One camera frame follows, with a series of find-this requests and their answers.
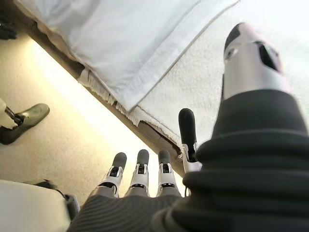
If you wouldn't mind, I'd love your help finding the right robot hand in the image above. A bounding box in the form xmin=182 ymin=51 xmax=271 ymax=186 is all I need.
xmin=69 ymin=22 xmax=309 ymax=232

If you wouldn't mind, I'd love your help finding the silver robot leg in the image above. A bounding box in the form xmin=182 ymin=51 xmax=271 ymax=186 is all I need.
xmin=0 ymin=178 xmax=80 ymax=232
xmin=0 ymin=98 xmax=15 ymax=129

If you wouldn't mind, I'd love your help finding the dark brown bed frame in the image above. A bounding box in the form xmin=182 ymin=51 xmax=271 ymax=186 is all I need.
xmin=4 ymin=9 xmax=186 ymax=177

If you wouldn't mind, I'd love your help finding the silver left robot leg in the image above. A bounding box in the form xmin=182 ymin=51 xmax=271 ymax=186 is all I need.
xmin=0 ymin=98 xmax=15 ymax=129

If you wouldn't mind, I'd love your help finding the white fringed blanket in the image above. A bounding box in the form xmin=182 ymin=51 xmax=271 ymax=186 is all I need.
xmin=77 ymin=0 xmax=309 ymax=155

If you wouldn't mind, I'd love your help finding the white duvet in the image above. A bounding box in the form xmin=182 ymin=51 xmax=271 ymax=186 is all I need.
xmin=14 ymin=0 xmax=239 ymax=112

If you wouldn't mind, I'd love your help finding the dark left robot foot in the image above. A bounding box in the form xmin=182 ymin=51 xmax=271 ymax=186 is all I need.
xmin=0 ymin=103 xmax=51 ymax=145

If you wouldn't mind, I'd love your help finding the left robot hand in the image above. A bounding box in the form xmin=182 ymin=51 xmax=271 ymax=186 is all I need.
xmin=0 ymin=13 xmax=17 ymax=41

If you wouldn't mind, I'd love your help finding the silver right robot leg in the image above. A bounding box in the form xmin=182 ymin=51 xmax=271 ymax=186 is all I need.
xmin=0 ymin=178 xmax=80 ymax=232

